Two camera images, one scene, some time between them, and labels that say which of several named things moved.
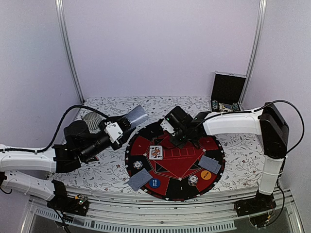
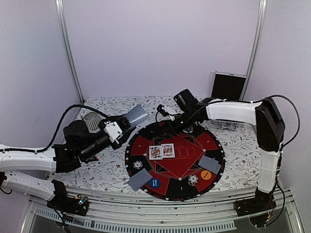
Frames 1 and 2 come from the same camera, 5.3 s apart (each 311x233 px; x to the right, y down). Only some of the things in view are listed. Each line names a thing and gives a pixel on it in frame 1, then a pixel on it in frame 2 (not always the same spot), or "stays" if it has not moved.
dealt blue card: x=141 y=178 stays
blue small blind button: x=154 y=183 stays
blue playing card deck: x=137 y=116 stays
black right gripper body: x=180 y=143 -> x=176 y=129
